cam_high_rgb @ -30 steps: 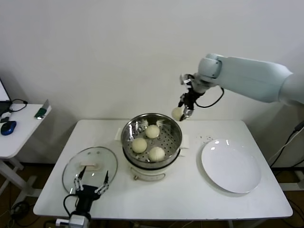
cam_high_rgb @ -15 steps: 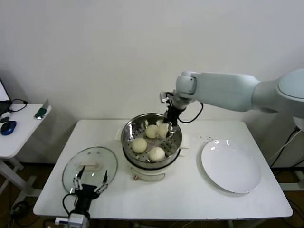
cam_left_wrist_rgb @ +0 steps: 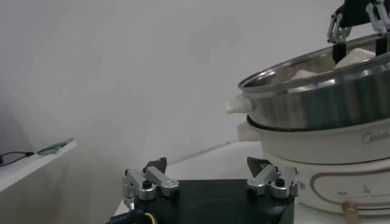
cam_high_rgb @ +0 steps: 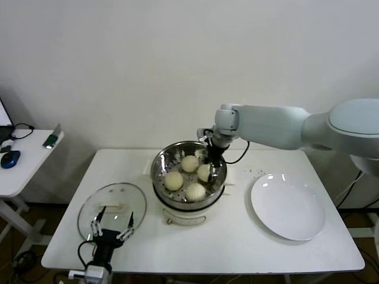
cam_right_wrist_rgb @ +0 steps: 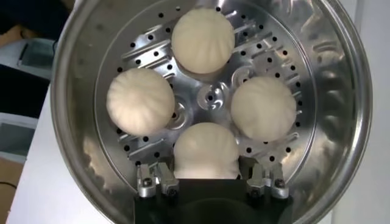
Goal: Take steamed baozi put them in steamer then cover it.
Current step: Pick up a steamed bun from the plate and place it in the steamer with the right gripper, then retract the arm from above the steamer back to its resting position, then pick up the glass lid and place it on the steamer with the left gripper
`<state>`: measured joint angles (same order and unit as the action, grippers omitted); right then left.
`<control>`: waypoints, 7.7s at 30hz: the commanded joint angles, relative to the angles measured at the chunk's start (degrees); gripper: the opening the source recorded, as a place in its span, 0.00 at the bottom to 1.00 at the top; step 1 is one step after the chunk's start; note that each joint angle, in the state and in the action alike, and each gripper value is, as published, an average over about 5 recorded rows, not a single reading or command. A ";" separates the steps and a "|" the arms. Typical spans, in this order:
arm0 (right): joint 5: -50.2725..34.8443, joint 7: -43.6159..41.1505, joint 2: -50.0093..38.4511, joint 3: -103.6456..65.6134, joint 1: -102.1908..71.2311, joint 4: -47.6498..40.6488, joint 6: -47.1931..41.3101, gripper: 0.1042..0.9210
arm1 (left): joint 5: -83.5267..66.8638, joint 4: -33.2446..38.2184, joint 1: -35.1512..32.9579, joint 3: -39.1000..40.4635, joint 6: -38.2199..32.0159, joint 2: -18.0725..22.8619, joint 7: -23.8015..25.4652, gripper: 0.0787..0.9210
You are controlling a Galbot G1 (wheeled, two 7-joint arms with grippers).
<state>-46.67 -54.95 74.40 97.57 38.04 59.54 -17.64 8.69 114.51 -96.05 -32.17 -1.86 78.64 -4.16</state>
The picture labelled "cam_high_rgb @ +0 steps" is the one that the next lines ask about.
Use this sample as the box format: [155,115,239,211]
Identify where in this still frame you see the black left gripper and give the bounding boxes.
[90,206,135,265]

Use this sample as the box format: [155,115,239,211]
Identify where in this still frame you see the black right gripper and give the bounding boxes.
[207,143,227,182]

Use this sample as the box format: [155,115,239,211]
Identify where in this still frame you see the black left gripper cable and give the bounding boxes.
[77,240,97,267]

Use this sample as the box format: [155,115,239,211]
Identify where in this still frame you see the green handled metal scraper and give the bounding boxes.
[43,124,63,150]

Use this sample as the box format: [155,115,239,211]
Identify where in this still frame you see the white round plate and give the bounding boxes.
[250,173,326,241]

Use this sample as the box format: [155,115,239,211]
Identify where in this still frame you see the blue computer mouse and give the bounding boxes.
[0,150,21,169]

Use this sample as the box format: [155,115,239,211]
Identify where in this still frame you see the glass pot lid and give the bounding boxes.
[77,182,148,243]

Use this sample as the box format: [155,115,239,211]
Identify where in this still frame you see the white electric cooker pot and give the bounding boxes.
[143,159,236,227]

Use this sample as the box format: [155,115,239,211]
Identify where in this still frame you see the black floor cables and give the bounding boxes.
[11,250,41,269]

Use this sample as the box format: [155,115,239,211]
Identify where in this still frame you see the black wall cable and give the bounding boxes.
[337,171,367,208]

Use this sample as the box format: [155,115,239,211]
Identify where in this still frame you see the laptop screen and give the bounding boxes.
[0,96,16,146]

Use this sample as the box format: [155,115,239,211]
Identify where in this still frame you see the white wall cable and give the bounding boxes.
[336,171,364,205]

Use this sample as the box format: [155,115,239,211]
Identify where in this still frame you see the white steamed baozi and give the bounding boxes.
[185,182,206,202]
[197,164,211,182]
[181,156,200,173]
[164,172,184,191]

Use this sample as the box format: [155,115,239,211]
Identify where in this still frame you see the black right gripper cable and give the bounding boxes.
[221,138,249,164]

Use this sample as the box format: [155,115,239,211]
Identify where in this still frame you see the perforated steel steamer basket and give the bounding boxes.
[150,141,228,205]

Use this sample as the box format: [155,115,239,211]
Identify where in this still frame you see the white side table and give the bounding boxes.
[0,129,65,246]

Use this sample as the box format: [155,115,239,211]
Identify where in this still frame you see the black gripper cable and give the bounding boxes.
[221,138,249,164]
[77,240,97,267]

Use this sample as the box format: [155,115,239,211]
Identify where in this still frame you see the black laptop cable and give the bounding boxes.
[11,124,36,141]

